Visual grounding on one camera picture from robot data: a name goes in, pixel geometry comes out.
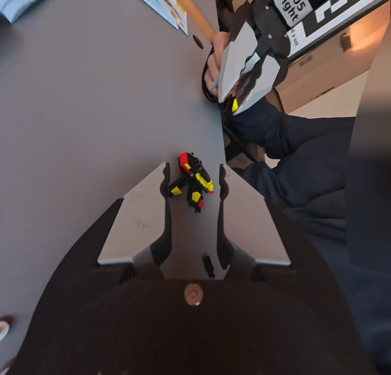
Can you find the brown cardboard piece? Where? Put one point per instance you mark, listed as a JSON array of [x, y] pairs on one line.
[[191, 10]]

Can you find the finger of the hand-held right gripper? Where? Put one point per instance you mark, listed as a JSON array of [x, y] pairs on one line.
[[236, 60], [262, 81]]

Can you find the printed lego box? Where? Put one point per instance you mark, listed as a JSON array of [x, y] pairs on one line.
[[162, 5]]

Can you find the brown cardboard box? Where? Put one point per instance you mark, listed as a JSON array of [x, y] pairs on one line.
[[323, 72]]

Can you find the person's legs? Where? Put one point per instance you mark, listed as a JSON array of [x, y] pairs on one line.
[[336, 289]]

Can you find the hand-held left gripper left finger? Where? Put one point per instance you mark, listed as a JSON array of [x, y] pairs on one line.
[[137, 225]]

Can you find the black red yellow lego model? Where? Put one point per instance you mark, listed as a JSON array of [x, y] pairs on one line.
[[195, 182]]

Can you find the small black lego piece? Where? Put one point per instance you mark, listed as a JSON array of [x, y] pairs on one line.
[[208, 265]]

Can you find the person's right hand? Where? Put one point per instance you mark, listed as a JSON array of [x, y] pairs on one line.
[[215, 63]]

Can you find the yellow and black lego piece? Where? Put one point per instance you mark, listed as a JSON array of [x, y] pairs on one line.
[[234, 105]]

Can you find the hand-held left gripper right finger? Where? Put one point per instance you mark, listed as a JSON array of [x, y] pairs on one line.
[[250, 225]]

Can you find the person's right forearm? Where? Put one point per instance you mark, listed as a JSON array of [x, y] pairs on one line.
[[290, 133]]

